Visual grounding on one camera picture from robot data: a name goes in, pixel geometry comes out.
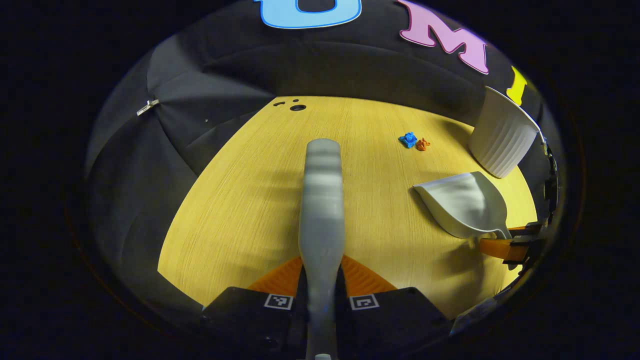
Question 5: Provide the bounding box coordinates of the small white broom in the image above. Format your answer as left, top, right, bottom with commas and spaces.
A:
298, 138, 347, 360

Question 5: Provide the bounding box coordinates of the white dustpan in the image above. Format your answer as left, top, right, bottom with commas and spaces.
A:
413, 171, 512, 240

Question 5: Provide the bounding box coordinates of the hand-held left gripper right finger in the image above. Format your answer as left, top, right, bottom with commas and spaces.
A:
340, 254, 451, 353

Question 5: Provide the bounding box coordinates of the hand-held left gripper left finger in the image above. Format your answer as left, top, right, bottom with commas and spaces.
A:
202, 256, 308, 353

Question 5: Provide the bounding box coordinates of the white ribbed garbage bin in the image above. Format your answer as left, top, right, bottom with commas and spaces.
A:
468, 86, 544, 179

